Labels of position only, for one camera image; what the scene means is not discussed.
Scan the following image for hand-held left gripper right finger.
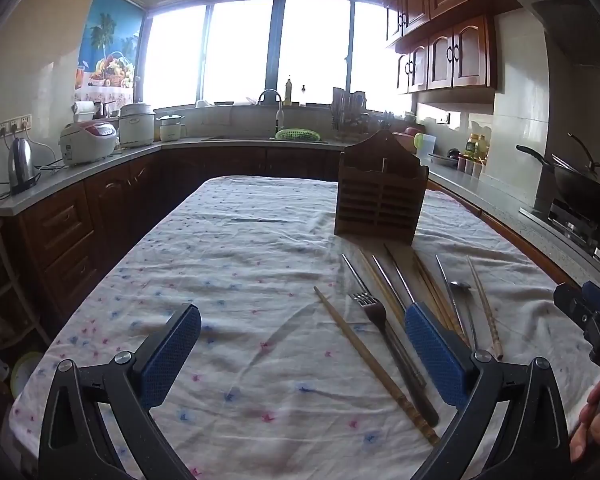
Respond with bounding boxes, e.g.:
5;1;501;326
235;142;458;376
404;301;572;480

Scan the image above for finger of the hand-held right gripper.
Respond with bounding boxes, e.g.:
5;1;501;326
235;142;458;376
554;281;600;371

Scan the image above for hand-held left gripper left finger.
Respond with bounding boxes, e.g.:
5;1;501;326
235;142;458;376
39;304;202;480

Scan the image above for wooden chopstick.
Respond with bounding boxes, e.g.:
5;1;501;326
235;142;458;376
413;254;460;333
467;256;504;360
314;286;440;447
417;257;466;340
421;260;472;347
358;249;407;321

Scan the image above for metal spoon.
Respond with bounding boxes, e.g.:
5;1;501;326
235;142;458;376
450;280;478;353

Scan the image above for wooden utensil holder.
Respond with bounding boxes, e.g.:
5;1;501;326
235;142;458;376
334;129;430;245

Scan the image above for person's right hand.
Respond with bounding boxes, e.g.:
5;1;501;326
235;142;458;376
570;379;600;463

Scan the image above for gas stove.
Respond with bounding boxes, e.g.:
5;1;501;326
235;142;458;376
519;199;600;264

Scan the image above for metal fork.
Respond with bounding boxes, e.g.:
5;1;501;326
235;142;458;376
349;292;440;427

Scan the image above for white floral tablecloth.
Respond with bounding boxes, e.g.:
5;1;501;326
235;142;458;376
9;176;598;480

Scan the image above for black wok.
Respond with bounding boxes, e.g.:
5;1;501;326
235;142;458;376
516;132;600;226

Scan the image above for dark wooden lower cabinets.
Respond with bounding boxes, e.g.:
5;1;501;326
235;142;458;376
0;146;578;323

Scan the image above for seasoning jars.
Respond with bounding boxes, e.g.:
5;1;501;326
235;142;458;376
457;154;484;179

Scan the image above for yellow oil bottles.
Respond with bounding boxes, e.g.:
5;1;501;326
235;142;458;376
464;133;490;159

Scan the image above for small white electric pot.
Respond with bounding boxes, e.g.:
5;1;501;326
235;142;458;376
157;113;188;142

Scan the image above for white and red rice cooker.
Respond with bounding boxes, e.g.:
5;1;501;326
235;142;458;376
60;121;118;167

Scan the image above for large white cooker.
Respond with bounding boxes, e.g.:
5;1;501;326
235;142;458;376
117;102;157;148

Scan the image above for steel electric kettle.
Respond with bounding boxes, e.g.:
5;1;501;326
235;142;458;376
7;137;41;196

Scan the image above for green plastic basket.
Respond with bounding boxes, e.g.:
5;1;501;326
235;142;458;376
275;128;322;142

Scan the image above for dish drying rack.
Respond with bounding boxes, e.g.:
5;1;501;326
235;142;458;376
331;87;377;143

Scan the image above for kitchen faucet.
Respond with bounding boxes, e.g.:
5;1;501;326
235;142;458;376
257;89;285;137

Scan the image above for steel range hood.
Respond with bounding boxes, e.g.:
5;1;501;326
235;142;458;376
502;0;600;67

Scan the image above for kitchen window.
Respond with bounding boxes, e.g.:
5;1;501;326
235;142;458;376
140;0;416;111

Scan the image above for wall power outlets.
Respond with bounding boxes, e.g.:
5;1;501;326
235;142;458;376
0;115;33;138

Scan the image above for tropical fruit wall poster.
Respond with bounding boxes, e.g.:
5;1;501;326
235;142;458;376
75;0;145;103

